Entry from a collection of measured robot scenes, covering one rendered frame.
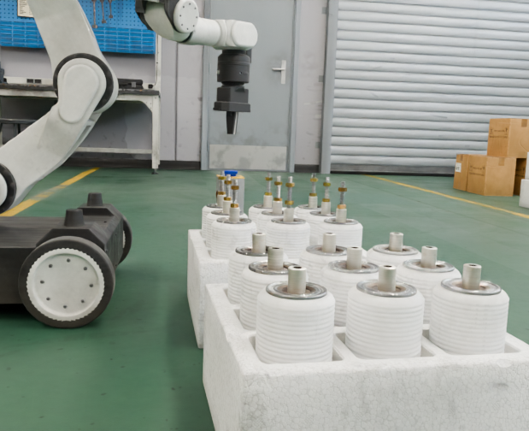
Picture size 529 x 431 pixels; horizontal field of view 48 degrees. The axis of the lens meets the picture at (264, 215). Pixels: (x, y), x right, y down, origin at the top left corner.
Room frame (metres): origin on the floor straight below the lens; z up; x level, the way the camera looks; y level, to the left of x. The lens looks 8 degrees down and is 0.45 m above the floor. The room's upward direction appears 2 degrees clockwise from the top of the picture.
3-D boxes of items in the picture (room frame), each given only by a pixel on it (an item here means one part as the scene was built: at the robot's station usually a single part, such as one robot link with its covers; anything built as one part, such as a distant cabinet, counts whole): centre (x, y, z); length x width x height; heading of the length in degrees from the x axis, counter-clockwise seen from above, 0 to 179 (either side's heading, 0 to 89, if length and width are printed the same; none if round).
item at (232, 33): (1.62, 0.11, 0.69); 0.13 x 0.09 x 0.07; 145
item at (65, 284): (1.27, 0.42, 0.10); 0.20 x 0.05 x 0.20; 98
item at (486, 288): (0.76, -0.27, 0.25); 0.08 x 0.08 x 0.01
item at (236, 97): (1.66, 0.10, 0.55); 0.13 x 0.10 x 0.12; 143
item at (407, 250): (0.99, -0.22, 0.25); 0.08 x 0.08 x 0.01
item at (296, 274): (0.71, -0.04, 0.26); 0.02 x 0.02 x 0.03
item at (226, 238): (1.25, 0.06, 0.16); 0.10 x 0.10 x 0.18
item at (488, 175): (4.77, -1.80, 0.15); 0.30 x 0.24 x 0.30; 7
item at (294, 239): (1.27, -0.05, 0.16); 0.10 x 0.10 x 0.18
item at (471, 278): (0.76, -0.27, 0.26); 0.02 x 0.02 x 0.03
